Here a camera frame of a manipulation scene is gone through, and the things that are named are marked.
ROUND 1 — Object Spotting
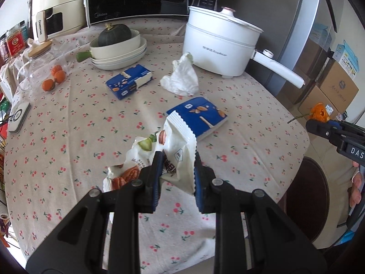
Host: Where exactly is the orange peel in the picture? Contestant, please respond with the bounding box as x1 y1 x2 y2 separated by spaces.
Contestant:
288 102 330 124

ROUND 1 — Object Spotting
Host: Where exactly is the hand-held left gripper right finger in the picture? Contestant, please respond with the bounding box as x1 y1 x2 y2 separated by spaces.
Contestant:
193 152 328 274

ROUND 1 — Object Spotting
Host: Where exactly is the blue snack box flat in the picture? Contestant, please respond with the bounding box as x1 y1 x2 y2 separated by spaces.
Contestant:
166 97 229 141

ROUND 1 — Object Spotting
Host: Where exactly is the blue and white box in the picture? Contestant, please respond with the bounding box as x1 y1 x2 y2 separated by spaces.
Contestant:
334 40 360 80

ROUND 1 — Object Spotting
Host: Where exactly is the white dish with green handle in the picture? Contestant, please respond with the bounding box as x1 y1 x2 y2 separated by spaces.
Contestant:
76 29 141 63

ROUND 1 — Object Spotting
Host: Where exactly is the blue snack box upright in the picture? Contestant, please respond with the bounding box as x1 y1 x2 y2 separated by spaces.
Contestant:
105 64 153 100

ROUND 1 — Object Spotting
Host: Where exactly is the white flat device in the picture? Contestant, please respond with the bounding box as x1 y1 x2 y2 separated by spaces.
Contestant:
8 102 31 133

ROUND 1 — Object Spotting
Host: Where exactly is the grey refrigerator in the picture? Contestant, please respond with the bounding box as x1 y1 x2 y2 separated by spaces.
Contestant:
257 0 340 97

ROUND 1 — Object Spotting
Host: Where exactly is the red label jar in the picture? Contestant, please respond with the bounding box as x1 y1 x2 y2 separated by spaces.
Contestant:
6 21 29 56

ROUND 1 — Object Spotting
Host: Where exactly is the white pot lid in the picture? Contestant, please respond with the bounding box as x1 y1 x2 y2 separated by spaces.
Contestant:
189 6 263 33

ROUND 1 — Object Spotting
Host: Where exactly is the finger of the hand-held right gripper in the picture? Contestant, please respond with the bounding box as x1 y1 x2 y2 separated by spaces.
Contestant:
306 119 347 149
328 120 365 139

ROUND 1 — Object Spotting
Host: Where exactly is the glass jug with wooden lid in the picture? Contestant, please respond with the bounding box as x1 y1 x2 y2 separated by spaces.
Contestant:
16 40 69 93

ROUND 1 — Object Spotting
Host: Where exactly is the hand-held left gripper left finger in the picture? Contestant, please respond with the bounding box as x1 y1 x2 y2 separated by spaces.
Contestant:
26 151 165 274

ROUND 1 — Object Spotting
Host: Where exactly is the crumpled white plastic bag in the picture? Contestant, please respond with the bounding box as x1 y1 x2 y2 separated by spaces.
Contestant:
160 52 199 95

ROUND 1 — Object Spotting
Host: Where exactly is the white nut snack wrapper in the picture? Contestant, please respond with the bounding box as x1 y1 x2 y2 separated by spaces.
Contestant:
103 112 198 196

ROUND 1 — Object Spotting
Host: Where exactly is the floral cherry print tablecloth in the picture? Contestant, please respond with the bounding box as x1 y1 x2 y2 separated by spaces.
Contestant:
0 14 310 263

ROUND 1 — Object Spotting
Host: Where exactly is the cardboard box with white label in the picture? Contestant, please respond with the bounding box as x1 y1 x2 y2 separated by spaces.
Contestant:
298 84 338 120

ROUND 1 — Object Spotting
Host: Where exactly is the white electric pot with handle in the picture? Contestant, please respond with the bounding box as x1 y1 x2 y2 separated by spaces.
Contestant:
182 6 305 89

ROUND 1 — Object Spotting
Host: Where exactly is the dark green squash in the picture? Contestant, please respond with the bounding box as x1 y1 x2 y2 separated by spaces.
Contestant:
98 23 132 47

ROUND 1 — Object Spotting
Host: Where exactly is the person's right hand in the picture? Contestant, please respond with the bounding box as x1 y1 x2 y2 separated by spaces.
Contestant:
348 160 365 214

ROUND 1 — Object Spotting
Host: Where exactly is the brown round waste bin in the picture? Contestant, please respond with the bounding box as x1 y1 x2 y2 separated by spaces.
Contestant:
285 156 331 243

